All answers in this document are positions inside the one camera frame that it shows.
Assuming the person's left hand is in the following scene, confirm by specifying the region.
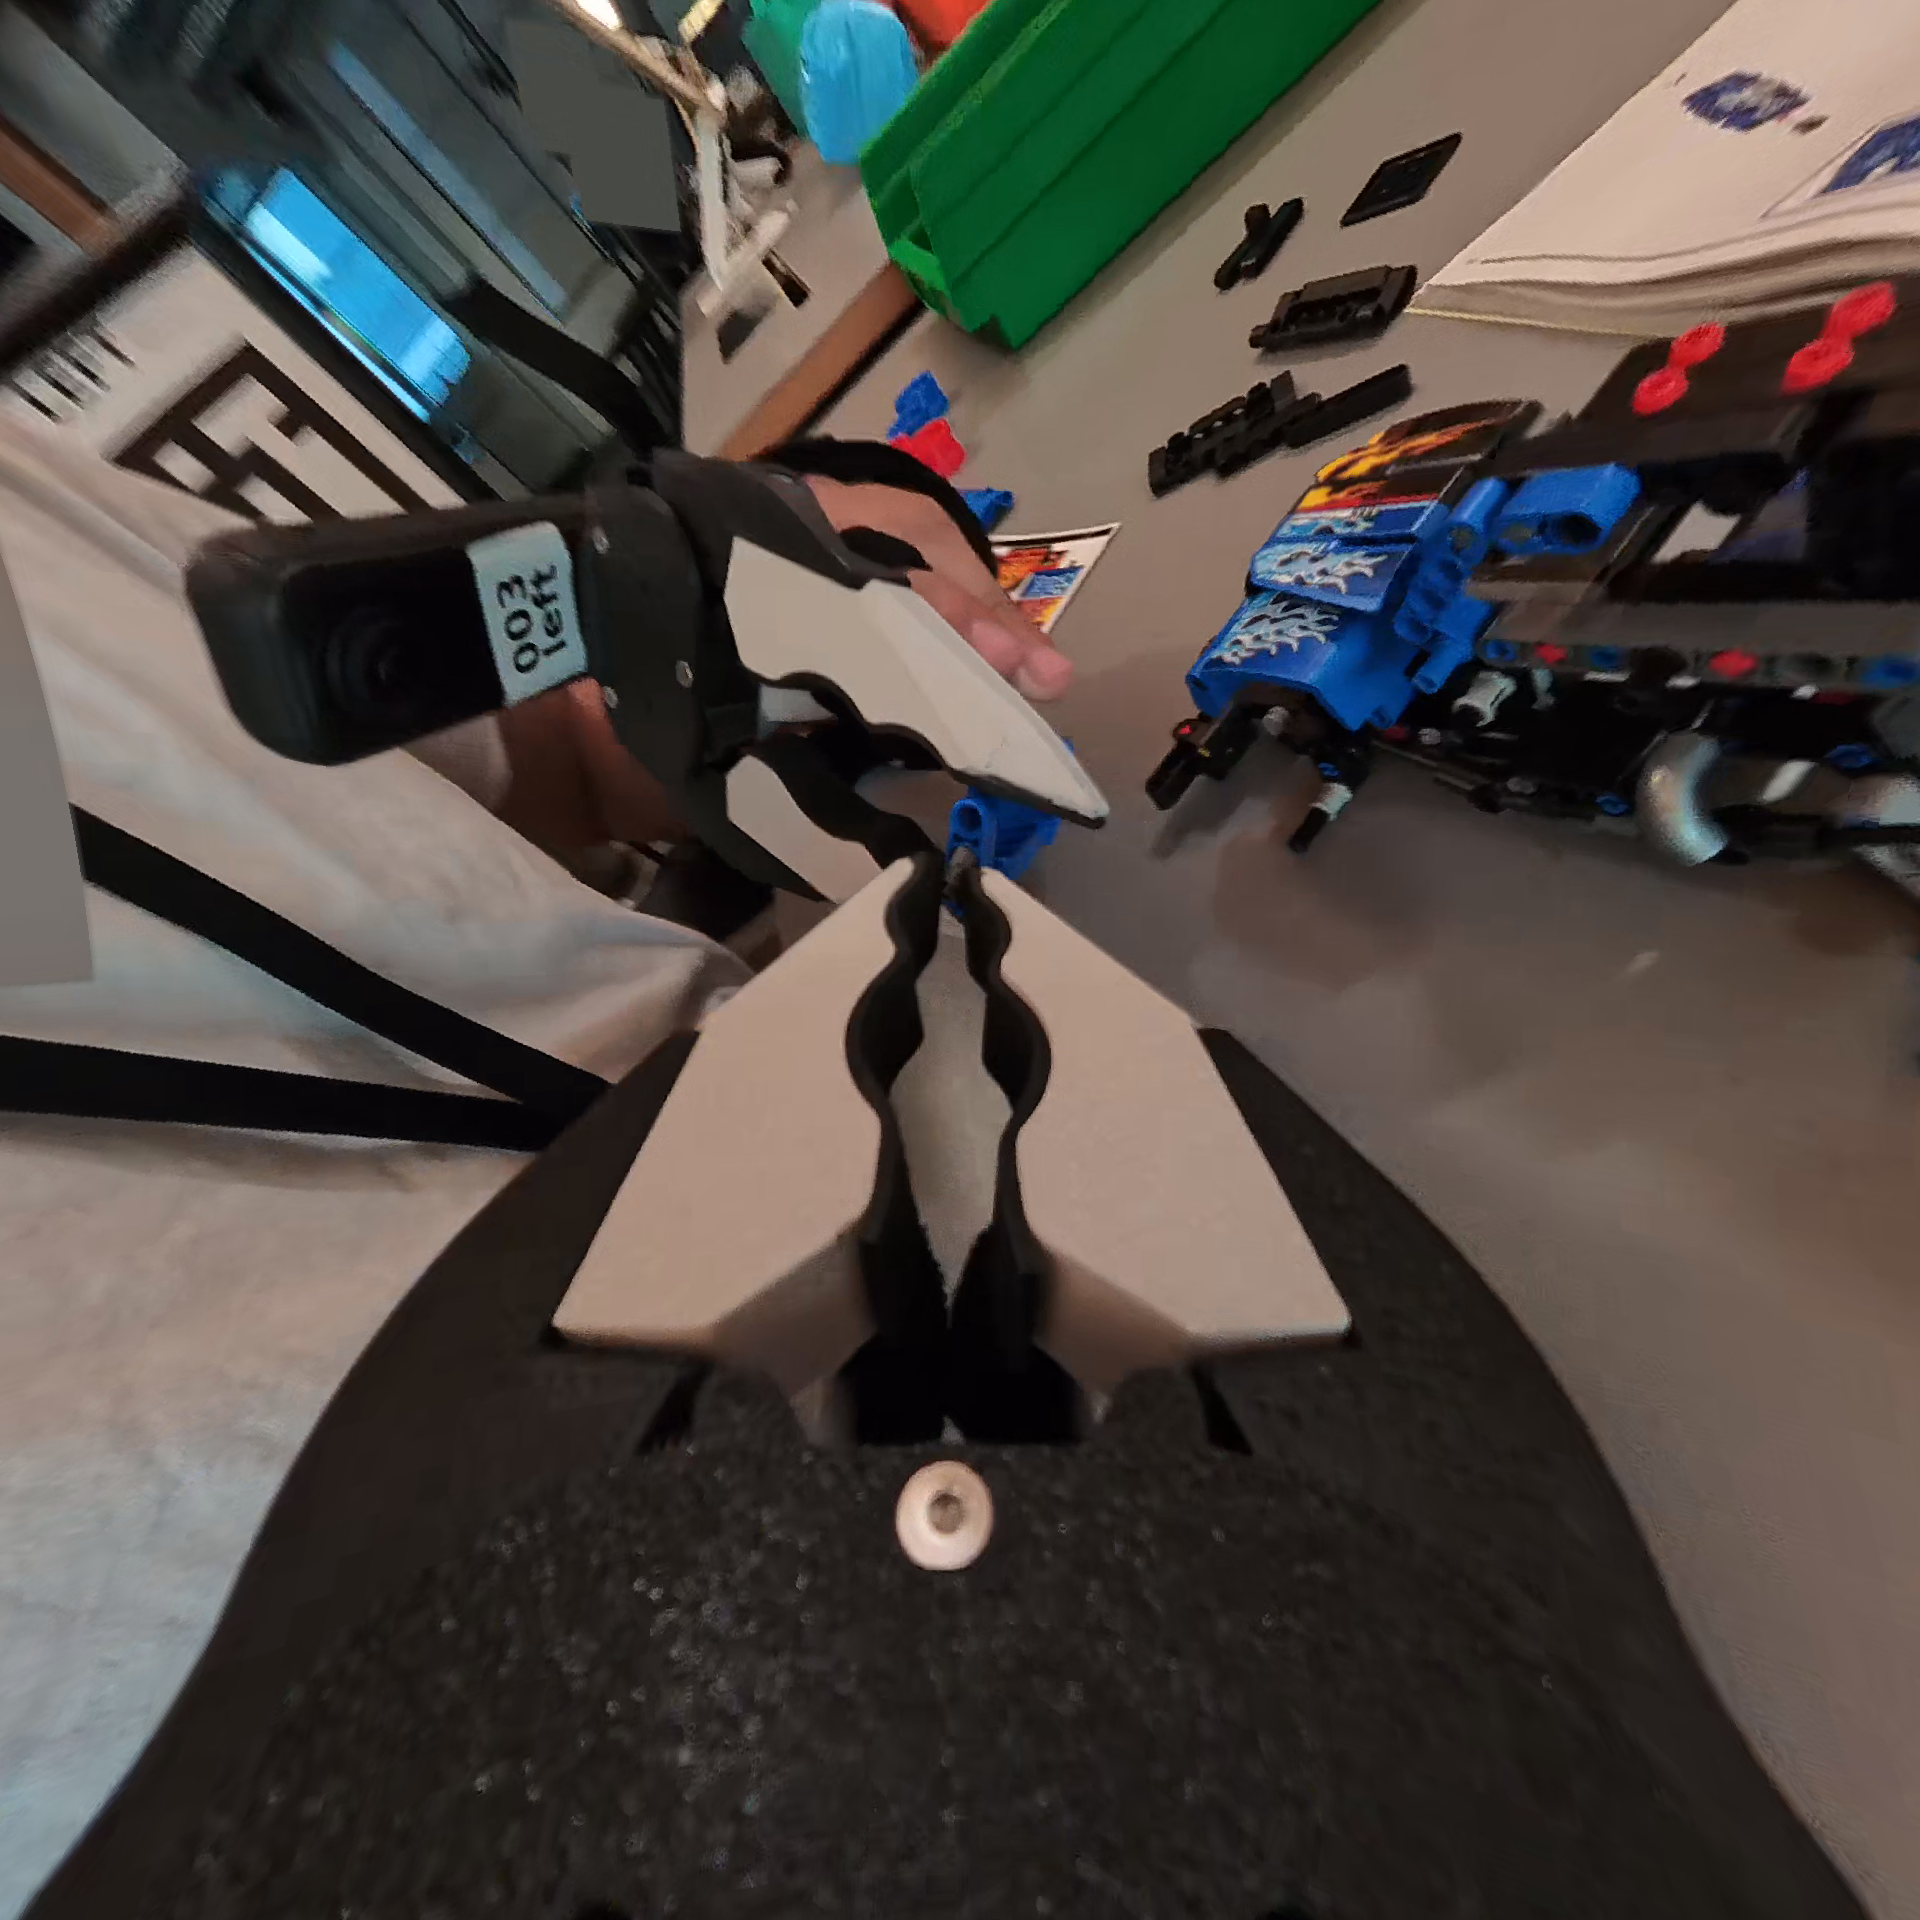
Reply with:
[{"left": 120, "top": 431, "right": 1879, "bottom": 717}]
[{"left": 815, "top": 478, "right": 1077, "bottom": 703}]

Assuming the green plastic bin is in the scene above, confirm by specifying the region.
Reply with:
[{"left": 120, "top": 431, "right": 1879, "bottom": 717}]
[{"left": 855, "top": 0, "right": 1385, "bottom": 355}]

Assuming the blue lego panel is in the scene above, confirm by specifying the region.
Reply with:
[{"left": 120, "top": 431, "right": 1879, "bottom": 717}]
[{"left": 947, "top": 791, "right": 1069, "bottom": 880}]

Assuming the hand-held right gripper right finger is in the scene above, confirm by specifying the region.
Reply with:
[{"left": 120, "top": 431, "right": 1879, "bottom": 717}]
[{"left": 944, "top": 856, "right": 1355, "bottom": 1445}]

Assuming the light blue plastic bag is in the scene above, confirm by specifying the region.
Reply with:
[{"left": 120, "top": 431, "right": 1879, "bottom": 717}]
[{"left": 800, "top": 0, "right": 920, "bottom": 166}]

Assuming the black lego connector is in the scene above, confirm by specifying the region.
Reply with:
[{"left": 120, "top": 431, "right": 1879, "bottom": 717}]
[{"left": 1211, "top": 199, "right": 1306, "bottom": 293}]

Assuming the lego sticker sheet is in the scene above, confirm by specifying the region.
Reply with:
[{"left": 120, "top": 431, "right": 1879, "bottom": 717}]
[{"left": 986, "top": 522, "right": 1125, "bottom": 636}]

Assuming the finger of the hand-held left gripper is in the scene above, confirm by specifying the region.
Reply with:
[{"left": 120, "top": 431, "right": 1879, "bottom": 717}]
[
  {"left": 723, "top": 536, "right": 1113, "bottom": 822},
  {"left": 703, "top": 736, "right": 944, "bottom": 904}
]

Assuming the black strap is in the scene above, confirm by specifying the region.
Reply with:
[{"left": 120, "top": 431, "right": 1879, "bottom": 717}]
[{"left": 0, "top": 806, "right": 608, "bottom": 1156}]

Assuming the white lego instruction booklet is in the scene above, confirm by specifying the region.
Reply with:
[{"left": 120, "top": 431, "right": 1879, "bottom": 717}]
[{"left": 1408, "top": 0, "right": 1920, "bottom": 340}]

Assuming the black lego beam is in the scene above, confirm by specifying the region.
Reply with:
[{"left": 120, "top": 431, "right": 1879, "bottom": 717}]
[
  {"left": 1147, "top": 375, "right": 1320, "bottom": 500},
  {"left": 1275, "top": 363, "right": 1415, "bottom": 453}
]

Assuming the blue black lego truck model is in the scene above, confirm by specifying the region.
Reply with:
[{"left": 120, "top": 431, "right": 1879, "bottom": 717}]
[{"left": 1143, "top": 280, "right": 1920, "bottom": 909}]

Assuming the black lego frame piece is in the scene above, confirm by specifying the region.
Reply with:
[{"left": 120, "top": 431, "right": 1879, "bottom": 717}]
[{"left": 1248, "top": 263, "right": 1419, "bottom": 357}]

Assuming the person's left forearm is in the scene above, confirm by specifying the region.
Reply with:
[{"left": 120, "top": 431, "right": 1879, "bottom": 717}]
[{"left": 427, "top": 678, "right": 713, "bottom": 909}]

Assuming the black flat lego tile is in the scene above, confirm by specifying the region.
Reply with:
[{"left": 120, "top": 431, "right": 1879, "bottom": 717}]
[{"left": 1338, "top": 133, "right": 1464, "bottom": 228}]

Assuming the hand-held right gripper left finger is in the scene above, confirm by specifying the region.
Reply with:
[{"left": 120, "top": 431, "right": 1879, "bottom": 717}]
[{"left": 551, "top": 855, "right": 951, "bottom": 1445}]

